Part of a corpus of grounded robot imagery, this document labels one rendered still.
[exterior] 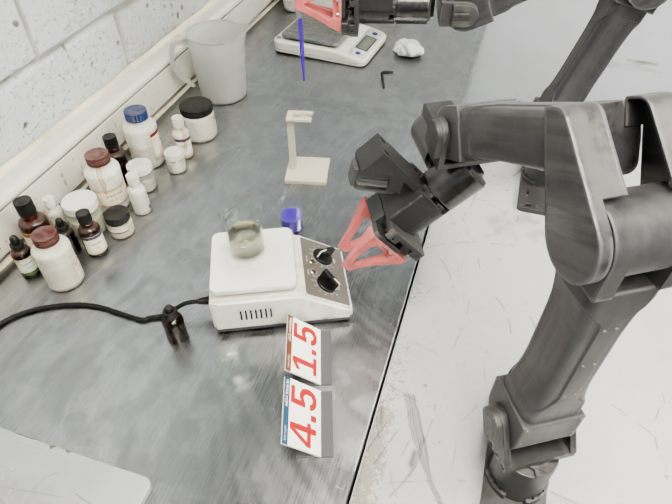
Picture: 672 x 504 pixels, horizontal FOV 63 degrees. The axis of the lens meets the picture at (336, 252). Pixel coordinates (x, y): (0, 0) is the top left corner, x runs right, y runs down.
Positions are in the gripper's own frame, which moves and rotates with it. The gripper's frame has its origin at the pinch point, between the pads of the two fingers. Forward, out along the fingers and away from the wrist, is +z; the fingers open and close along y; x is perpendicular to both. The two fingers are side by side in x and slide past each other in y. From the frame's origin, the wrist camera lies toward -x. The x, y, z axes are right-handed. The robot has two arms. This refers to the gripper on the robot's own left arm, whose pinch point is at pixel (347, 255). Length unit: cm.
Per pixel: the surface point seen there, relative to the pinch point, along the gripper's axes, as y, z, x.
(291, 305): 1.3, 11.1, 0.5
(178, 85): -69, 29, -12
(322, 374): 9.9, 11.7, 6.3
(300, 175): -34.6, 11.3, 6.1
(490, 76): -126, -23, 77
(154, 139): -42, 28, -16
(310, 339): 4.8, 11.8, 4.6
